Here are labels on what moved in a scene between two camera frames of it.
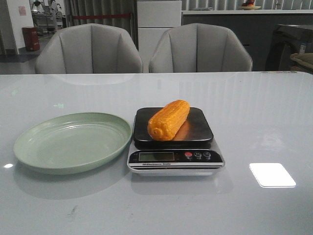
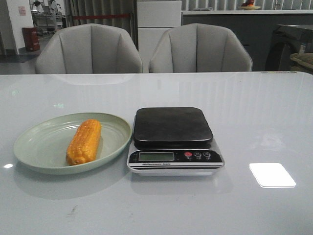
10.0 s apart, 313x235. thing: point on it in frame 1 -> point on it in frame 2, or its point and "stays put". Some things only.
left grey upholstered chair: (89, 48) stays put
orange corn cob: (165, 125) -> (84, 142)
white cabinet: (154, 17) stays put
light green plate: (67, 143) stays put
